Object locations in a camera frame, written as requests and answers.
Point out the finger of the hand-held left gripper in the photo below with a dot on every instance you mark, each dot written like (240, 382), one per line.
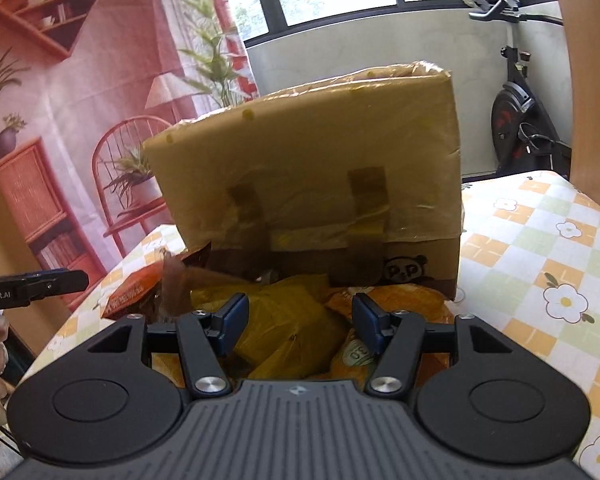
(55, 281)

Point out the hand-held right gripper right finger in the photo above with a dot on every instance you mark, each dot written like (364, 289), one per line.
(367, 322)

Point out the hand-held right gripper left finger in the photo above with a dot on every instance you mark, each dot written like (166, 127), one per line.
(232, 322)

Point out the large yellow snack packet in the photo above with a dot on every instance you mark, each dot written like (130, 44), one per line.
(280, 325)

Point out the taped cardboard box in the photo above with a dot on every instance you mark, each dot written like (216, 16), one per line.
(300, 160)

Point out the orange brown snack packet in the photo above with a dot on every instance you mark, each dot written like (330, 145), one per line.
(130, 295)

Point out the floral checkered tablecloth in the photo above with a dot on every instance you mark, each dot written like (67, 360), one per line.
(540, 260)

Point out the black exercise bike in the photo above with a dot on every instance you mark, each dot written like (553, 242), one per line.
(520, 120)

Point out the wooden board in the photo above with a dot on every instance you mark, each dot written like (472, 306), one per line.
(592, 85)

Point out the printed room wall tapestry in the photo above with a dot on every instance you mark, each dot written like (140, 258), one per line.
(105, 60)

